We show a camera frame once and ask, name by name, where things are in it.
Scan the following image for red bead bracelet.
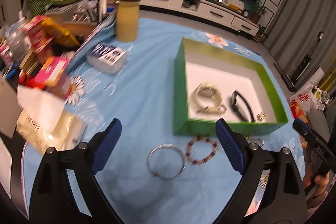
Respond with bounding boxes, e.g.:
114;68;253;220
185;135;221;166

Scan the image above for clear crystal bead bracelet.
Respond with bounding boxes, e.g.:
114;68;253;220
245;135;266;147

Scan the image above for person's right hand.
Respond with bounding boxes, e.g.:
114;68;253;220
303;173;329;200

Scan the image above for black watch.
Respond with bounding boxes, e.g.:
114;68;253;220
230;90;256;123

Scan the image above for blue floral tablecloth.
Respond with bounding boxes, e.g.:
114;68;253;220
22;17;306;219

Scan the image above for silver bangle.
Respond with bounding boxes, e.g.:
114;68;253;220
146;144;186;181

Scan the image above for green cardboard box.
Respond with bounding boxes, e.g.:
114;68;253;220
173;38;288;136

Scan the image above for blue white card box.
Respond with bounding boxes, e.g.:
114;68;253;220
86;43;127;75

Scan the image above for pink snack package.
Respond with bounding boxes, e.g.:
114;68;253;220
34;56;72;100

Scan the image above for yellow bottle brown lid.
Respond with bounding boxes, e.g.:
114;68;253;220
116;0;141;43

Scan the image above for potted plant by cabinet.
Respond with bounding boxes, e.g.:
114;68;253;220
249;2;267;24

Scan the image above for white tv cabinet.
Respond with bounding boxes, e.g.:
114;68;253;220
140;0;259;36

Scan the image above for pale gold bracelet in box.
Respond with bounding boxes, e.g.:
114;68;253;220
190;82;227;115

